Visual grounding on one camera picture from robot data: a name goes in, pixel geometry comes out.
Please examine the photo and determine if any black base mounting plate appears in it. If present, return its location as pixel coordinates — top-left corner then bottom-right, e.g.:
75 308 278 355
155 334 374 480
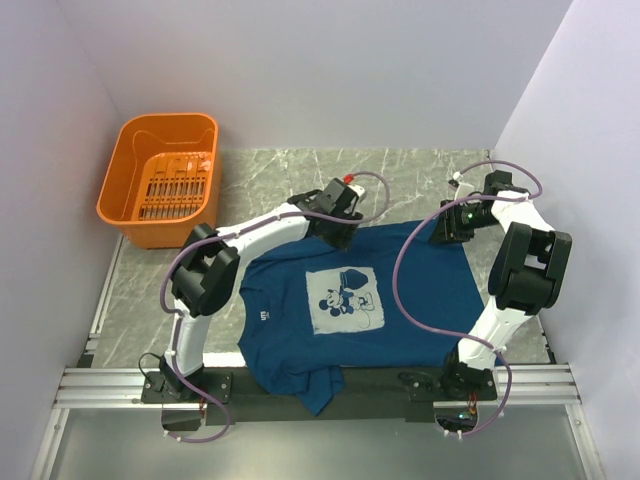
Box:
141 367 497 431

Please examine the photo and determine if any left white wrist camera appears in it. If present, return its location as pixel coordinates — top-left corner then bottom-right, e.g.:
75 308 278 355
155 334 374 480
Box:
343 174 367 201

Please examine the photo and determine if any aluminium frame rail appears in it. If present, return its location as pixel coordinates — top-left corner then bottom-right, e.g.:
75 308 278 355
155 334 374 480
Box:
33 240 604 479

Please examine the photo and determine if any blue mickey mouse t-shirt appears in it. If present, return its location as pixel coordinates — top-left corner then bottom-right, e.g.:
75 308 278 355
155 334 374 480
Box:
238 222 484 415

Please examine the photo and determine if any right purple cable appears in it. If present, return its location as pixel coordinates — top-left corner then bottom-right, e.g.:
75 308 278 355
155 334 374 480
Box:
392 158 545 437

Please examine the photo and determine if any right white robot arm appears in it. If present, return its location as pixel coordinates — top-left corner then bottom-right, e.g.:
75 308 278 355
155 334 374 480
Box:
429 170 572 399

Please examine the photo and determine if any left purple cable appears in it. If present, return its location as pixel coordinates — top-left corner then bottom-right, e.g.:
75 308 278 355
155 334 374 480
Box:
158 171 391 444

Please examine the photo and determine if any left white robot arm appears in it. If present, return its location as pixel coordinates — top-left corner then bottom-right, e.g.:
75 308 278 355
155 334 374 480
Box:
159 178 366 402

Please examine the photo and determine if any purple cable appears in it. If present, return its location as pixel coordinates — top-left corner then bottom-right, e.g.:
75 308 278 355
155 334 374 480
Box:
392 158 545 437
158 171 391 444

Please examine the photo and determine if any orange plastic basket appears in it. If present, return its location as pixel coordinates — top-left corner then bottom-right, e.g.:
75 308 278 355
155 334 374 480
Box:
96 113 223 249

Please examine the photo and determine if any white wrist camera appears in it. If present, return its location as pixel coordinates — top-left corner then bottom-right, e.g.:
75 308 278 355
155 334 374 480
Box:
448 172 476 200
343 174 367 201

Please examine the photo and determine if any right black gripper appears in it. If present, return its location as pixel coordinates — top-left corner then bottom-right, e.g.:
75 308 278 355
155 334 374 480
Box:
427 199 500 246

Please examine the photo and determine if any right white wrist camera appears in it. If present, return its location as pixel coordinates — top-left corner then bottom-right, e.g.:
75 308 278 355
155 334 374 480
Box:
448 172 476 200

